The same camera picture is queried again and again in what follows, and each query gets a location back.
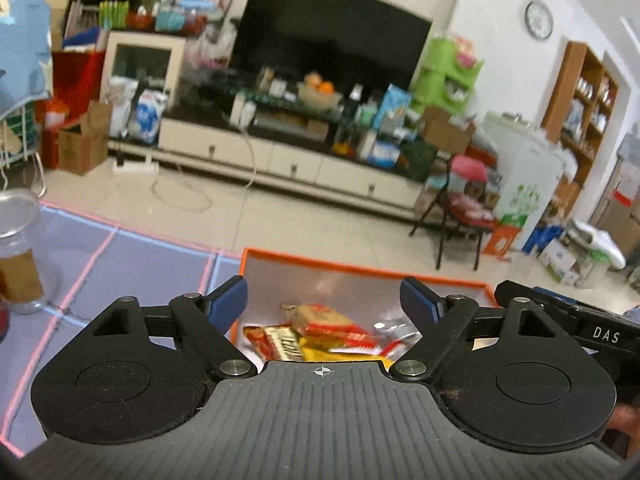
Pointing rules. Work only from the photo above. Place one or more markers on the yellow snack bag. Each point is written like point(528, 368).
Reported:
point(320, 354)

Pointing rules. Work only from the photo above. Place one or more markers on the clear plastic jar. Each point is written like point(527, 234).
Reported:
point(20, 240)

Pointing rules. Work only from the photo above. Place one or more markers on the white television stand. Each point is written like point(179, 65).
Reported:
point(300, 165)

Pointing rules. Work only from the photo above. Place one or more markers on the blue shark-print cloth cover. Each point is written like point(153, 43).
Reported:
point(25, 50)

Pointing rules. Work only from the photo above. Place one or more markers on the fruit bowl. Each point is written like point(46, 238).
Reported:
point(320, 97)

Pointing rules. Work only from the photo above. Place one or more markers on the red yellow snack packet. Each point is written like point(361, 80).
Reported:
point(272, 342)

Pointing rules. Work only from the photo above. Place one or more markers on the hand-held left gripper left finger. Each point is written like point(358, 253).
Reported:
point(227, 302)

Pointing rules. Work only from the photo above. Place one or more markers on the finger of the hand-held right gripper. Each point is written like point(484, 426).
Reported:
point(550, 300)

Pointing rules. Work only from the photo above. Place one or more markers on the open brown cardboard box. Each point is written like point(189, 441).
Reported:
point(82, 145)

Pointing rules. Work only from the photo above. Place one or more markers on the blue milk carton pack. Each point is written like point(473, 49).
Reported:
point(392, 107)

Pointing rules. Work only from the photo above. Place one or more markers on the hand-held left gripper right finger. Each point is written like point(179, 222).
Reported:
point(420, 302)

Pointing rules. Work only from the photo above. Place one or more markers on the white freezer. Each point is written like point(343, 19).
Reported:
point(525, 170)

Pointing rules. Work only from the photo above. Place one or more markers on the orange gift bag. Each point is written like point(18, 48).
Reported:
point(500, 242)

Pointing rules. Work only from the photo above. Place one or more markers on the blue checked tablecloth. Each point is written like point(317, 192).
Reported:
point(125, 270)

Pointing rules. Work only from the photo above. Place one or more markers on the red storage box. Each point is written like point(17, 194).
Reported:
point(75, 75)

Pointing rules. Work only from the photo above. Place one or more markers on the white red snack packet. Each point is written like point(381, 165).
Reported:
point(400, 335)

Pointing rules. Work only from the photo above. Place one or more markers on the black television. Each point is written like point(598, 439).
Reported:
point(325, 30)

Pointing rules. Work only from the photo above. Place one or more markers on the round wall clock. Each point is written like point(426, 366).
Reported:
point(539, 20)

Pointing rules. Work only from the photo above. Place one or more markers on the white glass-door cabinet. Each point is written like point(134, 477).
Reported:
point(145, 65)

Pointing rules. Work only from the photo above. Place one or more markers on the green plastic rack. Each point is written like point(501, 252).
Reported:
point(435, 70)

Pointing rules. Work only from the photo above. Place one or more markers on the orange box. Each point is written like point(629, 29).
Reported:
point(320, 280)

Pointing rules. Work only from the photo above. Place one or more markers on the orange cracker pack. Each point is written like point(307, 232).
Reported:
point(325, 320)

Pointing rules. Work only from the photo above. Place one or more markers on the wooden shelf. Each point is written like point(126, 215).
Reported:
point(555, 110)

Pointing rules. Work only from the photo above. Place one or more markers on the blue white bag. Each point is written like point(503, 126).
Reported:
point(147, 117)

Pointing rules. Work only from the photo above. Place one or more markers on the red folding chair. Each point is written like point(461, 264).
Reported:
point(467, 167)

